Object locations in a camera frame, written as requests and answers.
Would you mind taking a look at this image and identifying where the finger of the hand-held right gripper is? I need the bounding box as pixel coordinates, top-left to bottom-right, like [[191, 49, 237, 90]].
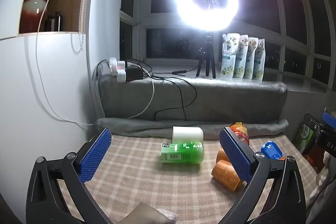
[[322, 111, 336, 126], [303, 112, 320, 133]]

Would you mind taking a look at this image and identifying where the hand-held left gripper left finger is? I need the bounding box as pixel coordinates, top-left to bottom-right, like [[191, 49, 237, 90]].
[[25, 127, 113, 224]]

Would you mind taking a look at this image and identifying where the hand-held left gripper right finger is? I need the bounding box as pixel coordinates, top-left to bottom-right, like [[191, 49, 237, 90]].
[[219, 127, 307, 224]]

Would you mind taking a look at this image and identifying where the white cup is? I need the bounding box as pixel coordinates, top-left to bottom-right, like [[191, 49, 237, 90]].
[[172, 126, 204, 143]]

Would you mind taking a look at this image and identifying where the green snack packet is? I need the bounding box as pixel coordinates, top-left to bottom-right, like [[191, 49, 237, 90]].
[[293, 122, 317, 155]]

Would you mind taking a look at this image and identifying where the crumpled white cloth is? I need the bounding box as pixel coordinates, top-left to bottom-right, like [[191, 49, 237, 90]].
[[308, 152, 336, 205]]

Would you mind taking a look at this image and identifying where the blue drink bottle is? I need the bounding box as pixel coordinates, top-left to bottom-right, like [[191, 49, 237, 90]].
[[261, 141, 285, 161]]

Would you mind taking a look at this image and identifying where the plaid tablecloth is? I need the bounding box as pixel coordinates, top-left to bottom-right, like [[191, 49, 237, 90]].
[[56, 135, 319, 224]]

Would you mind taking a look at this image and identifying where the white refill pouch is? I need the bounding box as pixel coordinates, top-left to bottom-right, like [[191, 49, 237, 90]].
[[234, 34, 249, 79], [252, 39, 266, 82], [220, 33, 240, 80], [244, 37, 259, 80]]

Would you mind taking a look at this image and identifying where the brown paper piece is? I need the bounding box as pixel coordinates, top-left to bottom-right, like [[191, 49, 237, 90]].
[[119, 202, 179, 224]]

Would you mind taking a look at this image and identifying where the black power strip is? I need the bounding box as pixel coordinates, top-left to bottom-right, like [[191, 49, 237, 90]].
[[123, 60, 144, 81]]

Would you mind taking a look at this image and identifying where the black tripod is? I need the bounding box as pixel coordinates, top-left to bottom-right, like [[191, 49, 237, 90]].
[[196, 30, 217, 79]]

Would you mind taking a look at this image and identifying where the dark glass bottle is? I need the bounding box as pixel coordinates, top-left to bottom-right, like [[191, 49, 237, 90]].
[[54, 11, 62, 31], [44, 15, 55, 31]]

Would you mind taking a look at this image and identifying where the red ceramic vase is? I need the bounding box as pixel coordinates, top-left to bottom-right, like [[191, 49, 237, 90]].
[[19, 0, 54, 34]]

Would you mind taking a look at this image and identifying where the black power strip cord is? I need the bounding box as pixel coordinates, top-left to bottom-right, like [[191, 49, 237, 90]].
[[92, 59, 111, 83]]

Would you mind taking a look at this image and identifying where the short white cable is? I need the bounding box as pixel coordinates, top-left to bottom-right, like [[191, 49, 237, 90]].
[[126, 63, 155, 119]]

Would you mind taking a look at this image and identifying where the black cable with inline switch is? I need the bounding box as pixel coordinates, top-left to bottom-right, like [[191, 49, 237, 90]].
[[147, 60, 202, 76]]

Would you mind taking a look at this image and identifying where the long white cable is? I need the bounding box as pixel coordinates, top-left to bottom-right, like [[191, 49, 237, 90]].
[[35, 0, 96, 127]]

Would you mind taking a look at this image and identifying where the white window frame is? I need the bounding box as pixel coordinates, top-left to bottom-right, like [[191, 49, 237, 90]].
[[119, 0, 336, 94]]

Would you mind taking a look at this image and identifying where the white bead cord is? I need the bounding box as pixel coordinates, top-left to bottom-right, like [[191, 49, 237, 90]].
[[71, 0, 88, 54]]

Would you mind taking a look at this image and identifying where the ring light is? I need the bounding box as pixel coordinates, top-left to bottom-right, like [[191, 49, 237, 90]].
[[175, 0, 239, 31]]

